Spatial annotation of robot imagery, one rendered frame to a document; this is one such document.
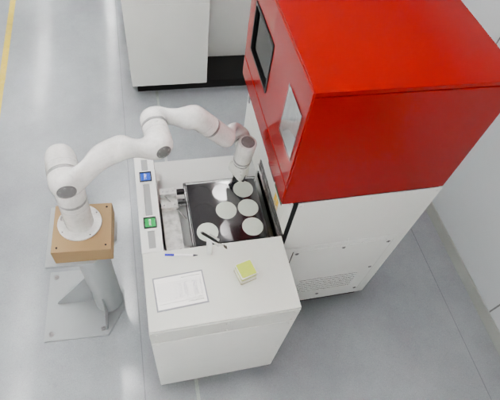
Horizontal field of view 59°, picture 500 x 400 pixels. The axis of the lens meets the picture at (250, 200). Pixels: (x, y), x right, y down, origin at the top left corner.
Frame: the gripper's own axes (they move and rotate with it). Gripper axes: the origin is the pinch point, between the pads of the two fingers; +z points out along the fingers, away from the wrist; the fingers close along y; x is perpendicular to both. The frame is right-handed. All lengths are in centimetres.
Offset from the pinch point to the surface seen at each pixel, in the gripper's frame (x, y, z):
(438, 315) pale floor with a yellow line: 90, 127, 75
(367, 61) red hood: 16, 23, -94
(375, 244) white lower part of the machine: 43, 68, 9
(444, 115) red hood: 36, 50, -83
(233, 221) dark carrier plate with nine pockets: -15.8, 18.7, -0.4
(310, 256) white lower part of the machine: 12, 52, 15
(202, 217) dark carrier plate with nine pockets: -26.2, 8.2, 1.1
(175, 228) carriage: -39.6, 5.5, 3.4
